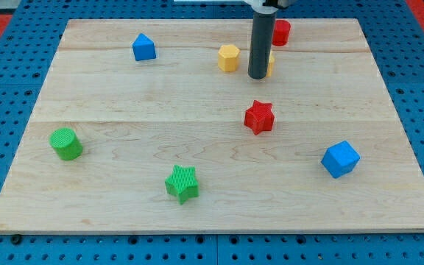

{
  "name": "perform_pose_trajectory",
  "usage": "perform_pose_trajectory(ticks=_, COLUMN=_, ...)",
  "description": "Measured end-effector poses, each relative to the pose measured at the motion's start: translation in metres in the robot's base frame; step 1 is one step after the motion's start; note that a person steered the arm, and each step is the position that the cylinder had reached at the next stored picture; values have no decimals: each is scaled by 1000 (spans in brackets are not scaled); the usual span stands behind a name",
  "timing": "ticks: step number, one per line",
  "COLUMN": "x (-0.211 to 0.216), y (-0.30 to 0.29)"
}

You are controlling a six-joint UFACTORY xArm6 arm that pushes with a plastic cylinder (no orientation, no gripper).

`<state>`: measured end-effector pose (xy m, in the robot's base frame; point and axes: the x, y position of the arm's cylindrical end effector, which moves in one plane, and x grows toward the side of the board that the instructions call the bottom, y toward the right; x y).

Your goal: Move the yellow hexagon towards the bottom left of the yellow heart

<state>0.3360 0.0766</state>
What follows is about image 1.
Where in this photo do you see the yellow hexagon block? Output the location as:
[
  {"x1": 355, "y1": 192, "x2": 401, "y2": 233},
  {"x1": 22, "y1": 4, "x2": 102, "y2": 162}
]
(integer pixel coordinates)
[{"x1": 218, "y1": 44, "x2": 241, "y2": 72}]

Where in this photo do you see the yellow heart block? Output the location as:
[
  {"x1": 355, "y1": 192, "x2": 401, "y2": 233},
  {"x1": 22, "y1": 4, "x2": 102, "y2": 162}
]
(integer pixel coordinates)
[{"x1": 266, "y1": 50, "x2": 275, "y2": 77}]

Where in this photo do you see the red star block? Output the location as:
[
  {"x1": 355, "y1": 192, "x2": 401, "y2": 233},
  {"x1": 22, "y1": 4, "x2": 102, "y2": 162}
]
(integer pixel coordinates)
[{"x1": 244, "y1": 100, "x2": 275, "y2": 135}]

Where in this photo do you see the green star block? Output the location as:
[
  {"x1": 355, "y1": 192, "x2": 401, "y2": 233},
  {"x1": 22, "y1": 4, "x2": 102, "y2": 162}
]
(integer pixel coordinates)
[{"x1": 165, "y1": 165, "x2": 199, "y2": 205}]

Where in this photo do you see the wooden board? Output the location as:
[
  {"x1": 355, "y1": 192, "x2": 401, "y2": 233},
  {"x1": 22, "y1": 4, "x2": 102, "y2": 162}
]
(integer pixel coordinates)
[{"x1": 0, "y1": 18, "x2": 424, "y2": 235}]

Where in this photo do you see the blue pentagon block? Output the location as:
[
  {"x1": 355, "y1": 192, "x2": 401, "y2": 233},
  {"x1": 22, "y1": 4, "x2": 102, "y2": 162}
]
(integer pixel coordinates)
[{"x1": 132, "y1": 33, "x2": 157, "y2": 61}]

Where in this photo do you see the red cylinder block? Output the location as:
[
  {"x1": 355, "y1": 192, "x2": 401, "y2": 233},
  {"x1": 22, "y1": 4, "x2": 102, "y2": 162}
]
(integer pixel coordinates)
[{"x1": 272, "y1": 20, "x2": 292, "y2": 46}]

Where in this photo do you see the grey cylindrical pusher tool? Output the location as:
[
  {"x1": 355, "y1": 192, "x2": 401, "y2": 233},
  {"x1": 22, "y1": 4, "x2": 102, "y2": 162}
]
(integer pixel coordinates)
[{"x1": 248, "y1": 12, "x2": 276, "y2": 80}]

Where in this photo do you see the blue cube block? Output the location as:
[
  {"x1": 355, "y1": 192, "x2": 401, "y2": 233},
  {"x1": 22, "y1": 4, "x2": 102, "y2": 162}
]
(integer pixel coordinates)
[{"x1": 321, "y1": 141, "x2": 361, "y2": 179}]

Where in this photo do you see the green cylinder block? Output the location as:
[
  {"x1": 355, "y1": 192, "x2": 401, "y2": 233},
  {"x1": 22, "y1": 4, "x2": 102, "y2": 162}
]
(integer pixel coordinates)
[{"x1": 49, "y1": 127, "x2": 83, "y2": 160}]

